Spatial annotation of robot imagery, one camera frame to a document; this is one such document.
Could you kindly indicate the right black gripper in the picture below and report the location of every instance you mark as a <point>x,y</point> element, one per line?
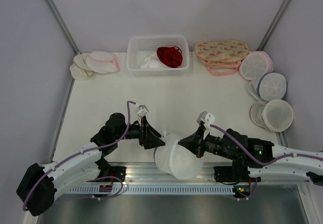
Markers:
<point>195,143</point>

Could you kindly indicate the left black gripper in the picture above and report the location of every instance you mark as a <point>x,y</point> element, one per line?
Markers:
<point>148,136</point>

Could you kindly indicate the white blue-trimmed laundry bag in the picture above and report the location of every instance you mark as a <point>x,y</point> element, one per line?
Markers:
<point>176,160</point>

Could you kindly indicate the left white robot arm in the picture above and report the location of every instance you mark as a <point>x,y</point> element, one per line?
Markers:
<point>42,185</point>

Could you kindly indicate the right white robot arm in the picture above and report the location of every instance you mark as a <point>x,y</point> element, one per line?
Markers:
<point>254,159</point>

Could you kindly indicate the white bra in basket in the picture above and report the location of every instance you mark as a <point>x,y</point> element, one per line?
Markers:
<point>152,62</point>

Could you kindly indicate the red bra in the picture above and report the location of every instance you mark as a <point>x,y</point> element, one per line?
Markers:
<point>170,56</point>

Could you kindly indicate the beige round laundry bag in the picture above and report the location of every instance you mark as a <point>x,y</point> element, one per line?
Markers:
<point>274,116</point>

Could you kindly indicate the floral bra case stack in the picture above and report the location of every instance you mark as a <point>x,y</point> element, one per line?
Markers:
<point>222,58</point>

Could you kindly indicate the pink-trimmed empty laundry bag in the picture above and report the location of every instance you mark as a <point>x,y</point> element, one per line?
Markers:
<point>102,62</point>

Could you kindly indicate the blue-trimmed round laundry bag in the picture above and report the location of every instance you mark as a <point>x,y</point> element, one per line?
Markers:
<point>268,87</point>

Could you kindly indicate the pink-trimmed round laundry bag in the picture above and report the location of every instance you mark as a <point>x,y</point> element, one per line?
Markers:
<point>256,64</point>

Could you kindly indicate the beige empty laundry bag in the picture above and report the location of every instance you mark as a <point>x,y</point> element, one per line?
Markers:
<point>80,70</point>

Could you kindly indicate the white plastic basket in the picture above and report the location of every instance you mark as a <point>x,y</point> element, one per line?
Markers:
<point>142,58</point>

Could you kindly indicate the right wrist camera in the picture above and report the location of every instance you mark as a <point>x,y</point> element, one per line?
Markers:
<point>206,118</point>

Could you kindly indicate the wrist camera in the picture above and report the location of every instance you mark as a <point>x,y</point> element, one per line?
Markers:
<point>141,110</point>
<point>206,118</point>

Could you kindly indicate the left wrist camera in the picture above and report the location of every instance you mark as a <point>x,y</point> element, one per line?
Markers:
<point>141,110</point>

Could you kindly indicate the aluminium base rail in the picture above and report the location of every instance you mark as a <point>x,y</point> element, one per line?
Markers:
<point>147,173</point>

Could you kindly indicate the white slotted cable duct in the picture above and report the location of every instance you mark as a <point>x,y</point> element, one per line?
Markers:
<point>153,189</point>

